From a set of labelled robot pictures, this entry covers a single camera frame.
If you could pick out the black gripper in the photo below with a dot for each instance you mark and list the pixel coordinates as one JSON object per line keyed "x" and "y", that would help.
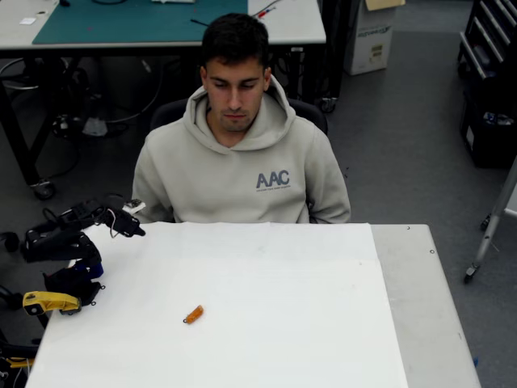
{"x": 128, "y": 226}

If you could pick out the orange food piece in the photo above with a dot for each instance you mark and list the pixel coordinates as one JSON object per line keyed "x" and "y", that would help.
{"x": 195, "y": 314}

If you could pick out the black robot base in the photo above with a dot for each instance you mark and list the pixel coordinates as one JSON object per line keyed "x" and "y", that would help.
{"x": 72, "y": 285}

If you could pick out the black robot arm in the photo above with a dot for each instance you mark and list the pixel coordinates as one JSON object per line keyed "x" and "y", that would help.
{"x": 60, "y": 242}

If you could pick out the person in beige hoodie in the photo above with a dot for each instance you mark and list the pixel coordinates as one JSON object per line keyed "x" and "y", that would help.
{"x": 226, "y": 182}

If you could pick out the white power adapter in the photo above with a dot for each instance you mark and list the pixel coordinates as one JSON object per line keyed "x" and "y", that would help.
{"x": 95, "y": 126}

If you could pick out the white paper sheet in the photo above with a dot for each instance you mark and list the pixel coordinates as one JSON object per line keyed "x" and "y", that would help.
{"x": 242, "y": 283}

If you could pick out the black office chair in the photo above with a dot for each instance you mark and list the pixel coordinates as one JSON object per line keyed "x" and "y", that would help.
{"x": 169, "y": 111}

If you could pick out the black chair caster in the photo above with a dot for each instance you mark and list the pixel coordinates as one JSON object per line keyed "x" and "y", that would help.
{"x": 10, "y": 241}

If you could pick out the black and yellow clamp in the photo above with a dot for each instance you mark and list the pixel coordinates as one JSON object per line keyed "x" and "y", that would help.
{"x": 16, "y": 355}

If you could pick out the green cutting mat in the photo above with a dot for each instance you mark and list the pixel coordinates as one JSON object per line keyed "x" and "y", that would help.
{"x": 141, "y": 20}

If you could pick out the small white paper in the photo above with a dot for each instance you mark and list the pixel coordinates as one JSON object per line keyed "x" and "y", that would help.
{"x": 27, "y": 21}

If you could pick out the red pen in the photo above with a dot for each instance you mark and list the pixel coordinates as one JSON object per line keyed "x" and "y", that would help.
{"x": 266, "y": 12}

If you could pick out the white cardboard box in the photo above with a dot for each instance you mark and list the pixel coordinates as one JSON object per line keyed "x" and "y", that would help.
{"x": 369, "y": 44}

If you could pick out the manila folder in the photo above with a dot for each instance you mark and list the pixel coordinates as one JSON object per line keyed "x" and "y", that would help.
{"x": 383, "y": 3}

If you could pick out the grey metal stand with caster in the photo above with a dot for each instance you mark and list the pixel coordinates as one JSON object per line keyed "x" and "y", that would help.
{"x": 490, "y": 230}

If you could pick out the black storage bin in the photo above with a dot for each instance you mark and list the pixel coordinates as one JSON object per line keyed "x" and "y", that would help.
{"x": 484, "y": 141}

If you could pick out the black drawer cabinet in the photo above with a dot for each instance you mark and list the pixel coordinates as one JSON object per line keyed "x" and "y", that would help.
{"x": 488, "y": 32}

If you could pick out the white gripper camera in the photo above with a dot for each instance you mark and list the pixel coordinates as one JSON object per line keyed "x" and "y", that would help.
{"x": 133, "y": 206}

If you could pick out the white workbench with black frame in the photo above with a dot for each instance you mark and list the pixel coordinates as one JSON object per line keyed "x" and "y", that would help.
{"x": 291, "y": 28}

